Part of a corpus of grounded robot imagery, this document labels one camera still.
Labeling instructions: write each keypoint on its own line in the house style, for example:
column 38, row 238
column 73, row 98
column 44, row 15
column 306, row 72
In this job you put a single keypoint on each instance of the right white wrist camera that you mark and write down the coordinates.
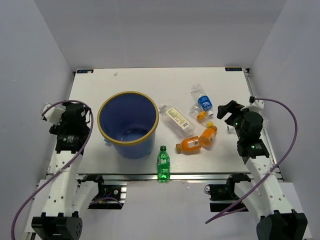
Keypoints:
column 255, row 105

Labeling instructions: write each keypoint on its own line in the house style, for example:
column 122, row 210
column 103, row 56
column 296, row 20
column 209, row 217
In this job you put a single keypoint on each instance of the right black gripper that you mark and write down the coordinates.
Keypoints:
column 231, row 107

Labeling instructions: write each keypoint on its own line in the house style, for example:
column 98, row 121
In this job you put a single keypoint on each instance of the blue plastic bin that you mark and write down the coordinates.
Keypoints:
column 128, row 121

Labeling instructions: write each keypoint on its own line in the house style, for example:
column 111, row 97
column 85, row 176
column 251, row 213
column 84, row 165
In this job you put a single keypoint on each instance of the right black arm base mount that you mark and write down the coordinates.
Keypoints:
column 223, row 195

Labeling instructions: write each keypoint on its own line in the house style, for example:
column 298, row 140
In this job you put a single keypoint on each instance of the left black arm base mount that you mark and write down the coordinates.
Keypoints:
column 107, row 197

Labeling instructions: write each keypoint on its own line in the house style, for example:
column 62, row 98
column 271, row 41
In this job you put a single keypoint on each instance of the clear bottle blue label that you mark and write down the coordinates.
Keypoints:
column 200, row 96

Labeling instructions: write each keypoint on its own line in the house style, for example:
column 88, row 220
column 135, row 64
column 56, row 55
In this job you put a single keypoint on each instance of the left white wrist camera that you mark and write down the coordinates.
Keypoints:
column 53, row 116

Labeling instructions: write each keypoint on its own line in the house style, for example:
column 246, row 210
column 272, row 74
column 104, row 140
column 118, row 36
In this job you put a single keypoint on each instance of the right blue corner sticker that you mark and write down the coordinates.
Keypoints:
column 233, row 69

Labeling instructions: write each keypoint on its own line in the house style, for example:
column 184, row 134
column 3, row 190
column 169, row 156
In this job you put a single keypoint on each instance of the green soda bottle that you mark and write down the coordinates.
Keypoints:
column 163, row 165

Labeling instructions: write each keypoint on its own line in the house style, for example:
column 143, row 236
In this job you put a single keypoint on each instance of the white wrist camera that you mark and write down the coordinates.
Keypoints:
column 53, row 116
column 255, row 105

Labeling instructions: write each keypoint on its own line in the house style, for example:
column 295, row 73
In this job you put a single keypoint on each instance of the left blue corner sticker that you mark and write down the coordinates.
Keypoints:
column 84, row 71

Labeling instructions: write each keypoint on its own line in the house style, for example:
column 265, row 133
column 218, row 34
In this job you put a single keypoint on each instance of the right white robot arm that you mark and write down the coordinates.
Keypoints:
column 262, row 194

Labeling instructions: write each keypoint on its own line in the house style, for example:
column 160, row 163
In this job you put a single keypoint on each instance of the blue corner sticker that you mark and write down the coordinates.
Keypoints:
column 233, row 69
column 84, row 71

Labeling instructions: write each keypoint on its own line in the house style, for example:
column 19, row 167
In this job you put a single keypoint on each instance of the small clear bottle orange cap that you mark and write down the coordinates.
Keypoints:
column 201, row 116

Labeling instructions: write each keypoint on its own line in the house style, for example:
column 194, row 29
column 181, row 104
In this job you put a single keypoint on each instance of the orange juice bottle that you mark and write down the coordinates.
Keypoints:
column 208, row 136
column 188, row 145

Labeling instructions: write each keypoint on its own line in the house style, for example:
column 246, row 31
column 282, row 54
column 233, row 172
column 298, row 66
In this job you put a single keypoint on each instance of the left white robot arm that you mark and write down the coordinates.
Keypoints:
column 58, row 220

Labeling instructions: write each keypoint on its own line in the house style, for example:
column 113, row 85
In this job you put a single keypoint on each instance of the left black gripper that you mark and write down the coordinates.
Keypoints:
column 59, row 129

